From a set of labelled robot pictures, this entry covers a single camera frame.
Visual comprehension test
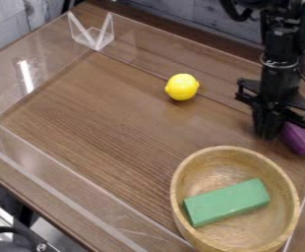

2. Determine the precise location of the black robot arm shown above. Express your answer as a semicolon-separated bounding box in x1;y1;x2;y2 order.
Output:
219;0;305;140

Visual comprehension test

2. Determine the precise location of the brown wooden bowl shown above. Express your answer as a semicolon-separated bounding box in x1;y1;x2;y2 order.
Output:
169;146;299;252

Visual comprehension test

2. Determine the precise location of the clear acrylic corner bracket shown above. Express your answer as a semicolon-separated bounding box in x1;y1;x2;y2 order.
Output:
66;12;114;51

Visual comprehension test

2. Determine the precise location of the purple toy eggplant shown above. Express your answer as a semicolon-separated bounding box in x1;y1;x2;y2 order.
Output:
279;122;305;156

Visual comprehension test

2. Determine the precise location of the green rectangular block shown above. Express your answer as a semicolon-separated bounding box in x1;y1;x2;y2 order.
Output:
183;178;270;227

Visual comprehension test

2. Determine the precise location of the clear acrylic tray wall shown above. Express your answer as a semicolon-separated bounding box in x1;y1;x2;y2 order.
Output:
0;110;201;252

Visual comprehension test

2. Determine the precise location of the yellow toy lemon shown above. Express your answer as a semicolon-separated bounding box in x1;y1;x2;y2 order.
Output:
164;73;199;101

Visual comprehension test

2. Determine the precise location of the black cable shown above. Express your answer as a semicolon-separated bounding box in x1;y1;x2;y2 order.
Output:
0;225;38;252

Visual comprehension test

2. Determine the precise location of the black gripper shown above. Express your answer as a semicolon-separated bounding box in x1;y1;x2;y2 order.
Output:
235;55;305;140

